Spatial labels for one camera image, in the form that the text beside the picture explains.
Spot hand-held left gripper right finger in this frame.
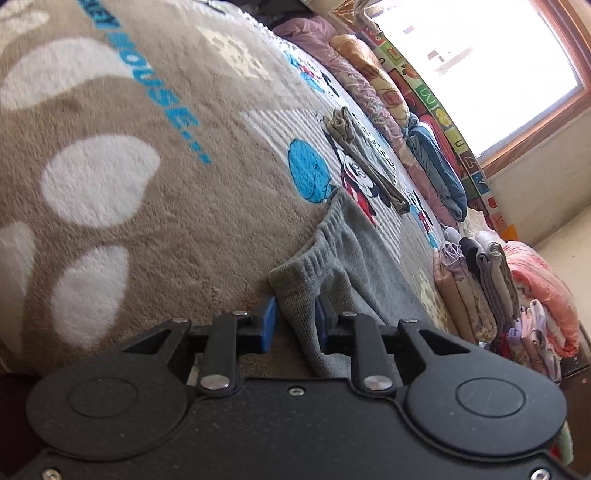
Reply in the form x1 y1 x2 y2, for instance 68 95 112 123
316 295 477 393

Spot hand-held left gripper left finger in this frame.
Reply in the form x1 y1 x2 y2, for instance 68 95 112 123
121 297 278 393

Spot grey knit pants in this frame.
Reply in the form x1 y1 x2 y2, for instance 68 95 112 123
268 187 433 380

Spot pile of folded clothes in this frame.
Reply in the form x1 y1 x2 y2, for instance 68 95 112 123
433 231 563 383

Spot cartoon mouse printed blanket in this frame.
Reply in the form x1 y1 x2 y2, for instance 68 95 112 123
0 0 459 376

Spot olive folded garment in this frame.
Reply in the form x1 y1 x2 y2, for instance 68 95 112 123
322 106 412 216

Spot blue folded blanket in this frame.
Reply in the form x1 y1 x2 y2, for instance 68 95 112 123
403 113 468 223

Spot coral pink fleece blanket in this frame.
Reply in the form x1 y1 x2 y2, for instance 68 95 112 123
501 240 581 357

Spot red pillow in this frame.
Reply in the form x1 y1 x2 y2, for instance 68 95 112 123
419 113 462 153

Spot colourful alphabet foam mat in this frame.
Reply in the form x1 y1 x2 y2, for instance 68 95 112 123
360 23 520 241

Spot pink floral quilt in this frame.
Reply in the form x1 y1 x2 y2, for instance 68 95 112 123
274 16 459 230

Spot orange printed pillow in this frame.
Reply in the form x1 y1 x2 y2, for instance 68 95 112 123
329 34 413 126

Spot wooden framed window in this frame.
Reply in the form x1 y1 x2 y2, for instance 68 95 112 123
368 0 591 178

